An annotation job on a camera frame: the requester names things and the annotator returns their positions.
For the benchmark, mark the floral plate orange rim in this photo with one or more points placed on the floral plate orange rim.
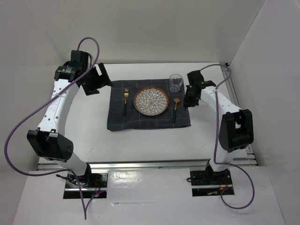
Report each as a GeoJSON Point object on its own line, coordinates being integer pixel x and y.
{"type": "Point", "coordinates": [151, 101]}

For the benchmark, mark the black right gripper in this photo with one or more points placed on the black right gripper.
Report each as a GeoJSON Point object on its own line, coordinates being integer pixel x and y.
{"type": "Point", "coordinates": [187, 101]}

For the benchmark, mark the gold fork green handle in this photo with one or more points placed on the gold fork green handle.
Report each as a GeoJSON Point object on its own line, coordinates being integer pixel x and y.
{"type": "Point", "coordinates": [126, 94]}

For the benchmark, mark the aluminium front table rail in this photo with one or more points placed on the aluminium front table rail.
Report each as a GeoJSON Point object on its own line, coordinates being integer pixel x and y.
{"type": "Point", "coordinates": [150, 164]}

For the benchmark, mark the dark checked cloth napkin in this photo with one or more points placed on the dark checked cloth napkin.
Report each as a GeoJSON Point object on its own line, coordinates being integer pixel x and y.
{"type": "Point", "coordinates": [136, 120]}

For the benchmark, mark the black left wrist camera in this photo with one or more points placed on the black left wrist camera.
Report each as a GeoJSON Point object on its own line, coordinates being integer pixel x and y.
{"type": "Point", "coordinates": [80, 57]}

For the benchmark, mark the clear plastic cup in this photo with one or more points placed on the clear plastic cup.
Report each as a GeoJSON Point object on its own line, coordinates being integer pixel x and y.
{"type": "Point", "coordinates": [175, 82]}

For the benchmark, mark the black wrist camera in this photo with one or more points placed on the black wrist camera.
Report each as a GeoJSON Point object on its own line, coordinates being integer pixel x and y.
{"type": "Point", "coordinates": [195, 78]}
{"type": "Point", "coordinates": [80, 57]}

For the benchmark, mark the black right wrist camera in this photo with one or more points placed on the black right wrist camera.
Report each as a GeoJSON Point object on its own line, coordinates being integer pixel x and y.
{"type": "Point", "coordinates": [195, 78]}

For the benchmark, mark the aluminium right side rail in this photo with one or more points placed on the aluminium right side rail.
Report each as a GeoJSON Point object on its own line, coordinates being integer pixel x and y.
{"type": "Point", "coordinates": [228, 89]}

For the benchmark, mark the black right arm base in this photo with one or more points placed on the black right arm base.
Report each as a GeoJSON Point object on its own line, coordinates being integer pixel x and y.
{"type": "Point", "coordinates": [205, 183]}

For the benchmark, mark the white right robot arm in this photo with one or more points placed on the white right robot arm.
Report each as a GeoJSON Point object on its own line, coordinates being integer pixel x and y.
{"type": "Point", "coordinates": [234, 127]}

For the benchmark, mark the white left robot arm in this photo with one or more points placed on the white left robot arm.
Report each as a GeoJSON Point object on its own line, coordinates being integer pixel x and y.
{"type": "Point", "coordinates": [48, 140]}

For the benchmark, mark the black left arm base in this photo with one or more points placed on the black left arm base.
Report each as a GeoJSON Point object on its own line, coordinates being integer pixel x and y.
{"type": "Point", "coordinates": [96, 188]}

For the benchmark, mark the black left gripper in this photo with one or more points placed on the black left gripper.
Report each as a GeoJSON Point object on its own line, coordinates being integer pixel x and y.
{"type": "Point", "coordinates": [101, 80]}

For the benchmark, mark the gold spoon green handle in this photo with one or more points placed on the gold spoon green handle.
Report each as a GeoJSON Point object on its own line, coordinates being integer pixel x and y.
{"type": "Point", "coordinates": [176, 100]}

